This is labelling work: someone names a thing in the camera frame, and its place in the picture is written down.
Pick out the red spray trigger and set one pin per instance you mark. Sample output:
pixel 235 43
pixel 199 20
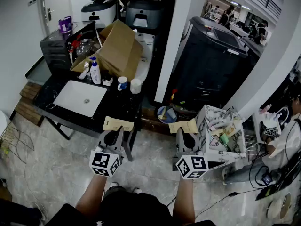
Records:
pixel 75 43

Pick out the person's black clothing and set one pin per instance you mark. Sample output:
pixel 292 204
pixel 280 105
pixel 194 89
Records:
pixel 131 211

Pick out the dark grey drawer unit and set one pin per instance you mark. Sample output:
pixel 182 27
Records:
pixel 55 53

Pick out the person's shoe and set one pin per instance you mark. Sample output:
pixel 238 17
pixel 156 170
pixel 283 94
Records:
pixel 113 187

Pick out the white rounded appliance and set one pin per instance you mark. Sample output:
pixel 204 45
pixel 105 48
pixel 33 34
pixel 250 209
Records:
pixel 103 10

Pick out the white pump bottle blue cap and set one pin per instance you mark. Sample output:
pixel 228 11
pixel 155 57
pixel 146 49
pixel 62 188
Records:
pixel 96 74

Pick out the small white box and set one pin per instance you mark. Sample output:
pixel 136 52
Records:
pixel 107 81

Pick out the marble pattern box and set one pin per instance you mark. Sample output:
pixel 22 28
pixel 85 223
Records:
pixel 204 126

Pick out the wooden steps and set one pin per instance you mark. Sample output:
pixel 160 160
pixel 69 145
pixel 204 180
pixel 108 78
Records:
pixel 28 98

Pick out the silver metal tube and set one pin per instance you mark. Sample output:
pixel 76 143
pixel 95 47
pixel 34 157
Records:
pixel 98 35

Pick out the blue bowl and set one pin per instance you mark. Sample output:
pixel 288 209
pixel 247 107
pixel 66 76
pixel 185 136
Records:
pixel 162 114

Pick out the brown cardboard box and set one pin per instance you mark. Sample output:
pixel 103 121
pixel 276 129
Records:
pixel 120 48

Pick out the blue and white mug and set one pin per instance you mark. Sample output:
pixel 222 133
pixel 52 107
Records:
pixel 122 81

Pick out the person's left forearm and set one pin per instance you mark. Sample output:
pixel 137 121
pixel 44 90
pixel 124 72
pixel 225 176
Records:
pixel 94 192

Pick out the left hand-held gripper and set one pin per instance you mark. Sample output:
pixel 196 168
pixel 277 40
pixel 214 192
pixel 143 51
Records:
pixel 103 161

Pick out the white sink basin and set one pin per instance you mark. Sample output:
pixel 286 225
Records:
pixel 75 95

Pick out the person's right forearm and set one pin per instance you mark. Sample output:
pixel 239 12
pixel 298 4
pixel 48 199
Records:
pixel 184 199

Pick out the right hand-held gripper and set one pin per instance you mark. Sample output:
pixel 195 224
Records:
pixel 192 166

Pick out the grey boxy appliance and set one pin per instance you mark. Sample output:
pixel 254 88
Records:
pixel 143 13

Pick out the white rounded bin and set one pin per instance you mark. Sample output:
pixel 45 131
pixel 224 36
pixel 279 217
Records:
pixel 2 123

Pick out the clear plastic jug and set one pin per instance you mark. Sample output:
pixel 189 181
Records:
pixel 85 46

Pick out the chrome faucet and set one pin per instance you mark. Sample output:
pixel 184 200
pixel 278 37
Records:
pixel 84 73

